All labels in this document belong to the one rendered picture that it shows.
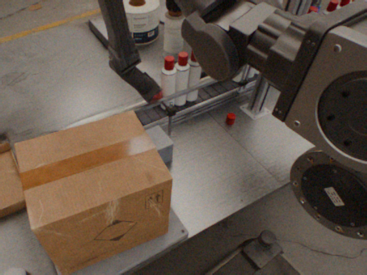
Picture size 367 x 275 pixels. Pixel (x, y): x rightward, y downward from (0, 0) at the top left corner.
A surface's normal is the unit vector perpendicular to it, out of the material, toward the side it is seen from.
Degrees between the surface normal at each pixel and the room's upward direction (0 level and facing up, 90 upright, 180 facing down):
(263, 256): 0
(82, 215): 90
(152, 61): 0
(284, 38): 45
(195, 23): 27
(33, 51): 0
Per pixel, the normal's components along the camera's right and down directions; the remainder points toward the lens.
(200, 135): 0.00, -0.63
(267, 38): -0.69, 0.06
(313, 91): -0.81, 0.45
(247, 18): -0.21, -0.50
